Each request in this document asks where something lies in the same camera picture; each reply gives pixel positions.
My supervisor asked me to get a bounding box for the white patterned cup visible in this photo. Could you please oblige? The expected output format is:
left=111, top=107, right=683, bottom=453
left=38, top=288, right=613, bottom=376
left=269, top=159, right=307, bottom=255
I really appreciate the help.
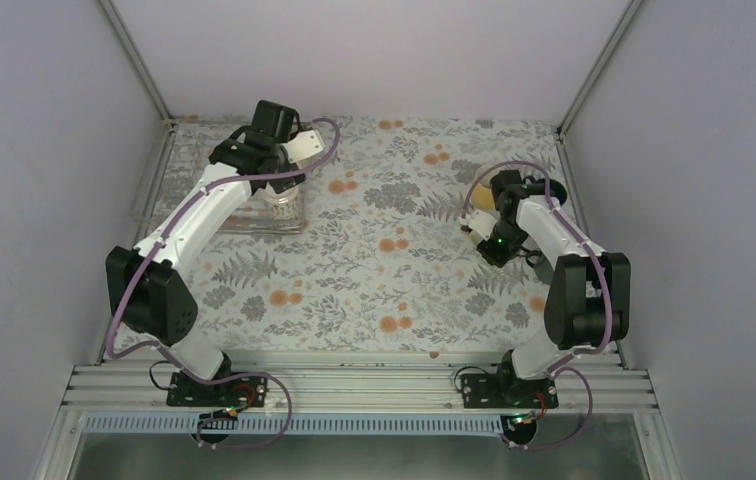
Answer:
left=260, top=186, right=303, bottom=220

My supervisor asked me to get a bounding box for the yellow mug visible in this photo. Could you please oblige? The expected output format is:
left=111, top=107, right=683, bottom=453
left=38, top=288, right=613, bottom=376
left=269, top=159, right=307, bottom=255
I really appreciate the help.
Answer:
left=470, top=165, right=499, bottom=212

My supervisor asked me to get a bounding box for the dark grey-green mug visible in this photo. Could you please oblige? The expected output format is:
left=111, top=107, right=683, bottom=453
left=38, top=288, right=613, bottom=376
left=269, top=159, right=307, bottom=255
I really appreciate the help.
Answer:
left=525, top=250, right=554, bottom=285

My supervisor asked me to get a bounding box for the dark teal mug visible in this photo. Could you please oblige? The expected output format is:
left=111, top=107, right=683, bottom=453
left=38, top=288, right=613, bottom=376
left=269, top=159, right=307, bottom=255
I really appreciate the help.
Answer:
left=549, top=180, right=569, bottom=205

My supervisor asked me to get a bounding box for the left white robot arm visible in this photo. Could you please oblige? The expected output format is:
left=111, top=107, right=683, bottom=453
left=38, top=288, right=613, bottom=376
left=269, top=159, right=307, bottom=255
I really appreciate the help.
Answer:
left=105, top=100, right=321, bottom=405

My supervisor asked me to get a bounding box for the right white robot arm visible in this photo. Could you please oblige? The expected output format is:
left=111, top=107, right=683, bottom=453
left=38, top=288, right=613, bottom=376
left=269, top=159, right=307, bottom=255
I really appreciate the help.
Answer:
left=465, top=169, right=631, bottom=407

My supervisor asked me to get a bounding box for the clear acrylic dish rack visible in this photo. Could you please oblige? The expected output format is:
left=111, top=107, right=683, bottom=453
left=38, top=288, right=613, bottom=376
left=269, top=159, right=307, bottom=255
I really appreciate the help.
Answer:
left=129, top=122, right=313, bottom=234

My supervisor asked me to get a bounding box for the floral patterned tablecloth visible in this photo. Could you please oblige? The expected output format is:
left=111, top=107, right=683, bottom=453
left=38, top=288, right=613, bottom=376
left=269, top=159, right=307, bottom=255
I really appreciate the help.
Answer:
left=185, top=116, right=563, bottom=354

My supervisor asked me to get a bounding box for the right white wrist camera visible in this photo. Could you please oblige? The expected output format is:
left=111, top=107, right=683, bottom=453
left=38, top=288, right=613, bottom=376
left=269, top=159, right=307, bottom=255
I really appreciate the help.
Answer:
left=464, top=210, right=497, bottom=240

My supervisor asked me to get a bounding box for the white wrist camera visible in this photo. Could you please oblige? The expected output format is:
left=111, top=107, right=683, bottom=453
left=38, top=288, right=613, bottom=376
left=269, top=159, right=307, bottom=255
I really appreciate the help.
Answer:
left=283, top=129, right=326, bottom=168
left=464, top=210, right=497, bottom=240

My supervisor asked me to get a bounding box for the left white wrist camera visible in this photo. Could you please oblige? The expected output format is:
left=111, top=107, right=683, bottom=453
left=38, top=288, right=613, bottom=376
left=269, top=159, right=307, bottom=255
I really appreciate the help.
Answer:
left=283, top=129, right=326, bottom=168

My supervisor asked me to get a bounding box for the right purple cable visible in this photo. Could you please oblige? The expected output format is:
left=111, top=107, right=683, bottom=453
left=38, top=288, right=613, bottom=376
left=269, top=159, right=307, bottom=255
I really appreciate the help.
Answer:
left=460, top=160, right=618, bottom=452

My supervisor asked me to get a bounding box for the purple cable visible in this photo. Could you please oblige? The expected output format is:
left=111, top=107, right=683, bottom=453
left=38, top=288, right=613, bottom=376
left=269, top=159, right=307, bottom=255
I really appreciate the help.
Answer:
left=105, top=117, right=342, bottom=450
left=460, top=160, right=618, bottom=452

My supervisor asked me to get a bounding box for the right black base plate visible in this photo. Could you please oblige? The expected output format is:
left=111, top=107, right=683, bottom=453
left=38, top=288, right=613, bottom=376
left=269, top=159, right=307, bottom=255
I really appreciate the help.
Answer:
left=460, top=373, right=559, bottom=409

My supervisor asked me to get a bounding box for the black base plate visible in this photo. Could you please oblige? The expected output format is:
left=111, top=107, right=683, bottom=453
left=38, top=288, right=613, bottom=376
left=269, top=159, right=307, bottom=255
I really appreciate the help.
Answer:
left=460, top=373, right=559, bottom=409
left=166, top=373, right=268, bottom=409

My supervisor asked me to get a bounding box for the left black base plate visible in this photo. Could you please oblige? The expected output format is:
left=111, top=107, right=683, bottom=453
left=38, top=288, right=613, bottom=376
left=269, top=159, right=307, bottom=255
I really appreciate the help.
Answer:
left=166, top=373, right=268, bottom=409

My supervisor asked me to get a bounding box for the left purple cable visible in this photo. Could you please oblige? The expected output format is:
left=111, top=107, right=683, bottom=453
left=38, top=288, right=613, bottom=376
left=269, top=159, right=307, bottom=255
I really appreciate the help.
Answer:
left=105, top=117, right=342, bottom=450

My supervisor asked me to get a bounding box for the aluminium mounting rail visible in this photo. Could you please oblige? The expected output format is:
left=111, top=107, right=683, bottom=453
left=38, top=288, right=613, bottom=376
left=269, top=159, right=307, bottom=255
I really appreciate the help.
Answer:
left=61, top=348, right=659, bottom=414

